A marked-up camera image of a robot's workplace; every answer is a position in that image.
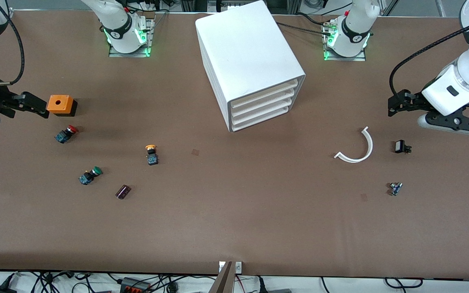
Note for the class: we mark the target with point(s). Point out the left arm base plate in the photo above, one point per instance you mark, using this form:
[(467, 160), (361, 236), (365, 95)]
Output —
[(344, 58)]

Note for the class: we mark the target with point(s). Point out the orange box with hole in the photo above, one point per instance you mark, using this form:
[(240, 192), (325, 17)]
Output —
[(58, 104)]

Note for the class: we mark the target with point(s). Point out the small black switch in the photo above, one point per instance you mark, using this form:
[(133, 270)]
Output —
[(401, 147)]

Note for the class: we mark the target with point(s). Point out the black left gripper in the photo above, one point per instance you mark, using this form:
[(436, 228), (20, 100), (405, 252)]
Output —
[(413, 102)]

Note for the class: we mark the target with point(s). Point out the white curved plastic strip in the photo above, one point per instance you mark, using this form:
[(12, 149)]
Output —
[(364, 152)]

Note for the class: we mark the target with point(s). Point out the yellow push button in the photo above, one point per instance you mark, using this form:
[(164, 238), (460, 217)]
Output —
[(152, 154)]

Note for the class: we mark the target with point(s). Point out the brown angled post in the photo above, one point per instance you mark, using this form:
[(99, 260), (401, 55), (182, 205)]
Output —
[(223, 280)]

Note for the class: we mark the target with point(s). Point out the black red power strip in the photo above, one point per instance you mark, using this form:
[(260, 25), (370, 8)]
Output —
[(134, 285)]

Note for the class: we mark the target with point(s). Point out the small blue electronic component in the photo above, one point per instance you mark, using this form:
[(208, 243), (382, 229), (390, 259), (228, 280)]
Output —
[(395, 188)]

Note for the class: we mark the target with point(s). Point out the red push button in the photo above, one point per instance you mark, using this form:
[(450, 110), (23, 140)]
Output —
[(66, 133)]

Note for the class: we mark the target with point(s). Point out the green push button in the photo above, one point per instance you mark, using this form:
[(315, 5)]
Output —
[(90, 175)]

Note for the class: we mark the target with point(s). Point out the small purple capacitor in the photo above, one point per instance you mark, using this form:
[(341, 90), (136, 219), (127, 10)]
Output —
[(123, 191)]

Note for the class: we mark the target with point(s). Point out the black left camera mount bracket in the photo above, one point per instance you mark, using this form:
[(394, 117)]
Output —
[(462, 121)]

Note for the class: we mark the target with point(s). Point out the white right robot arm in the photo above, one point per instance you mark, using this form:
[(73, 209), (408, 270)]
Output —
[(116, 24)]

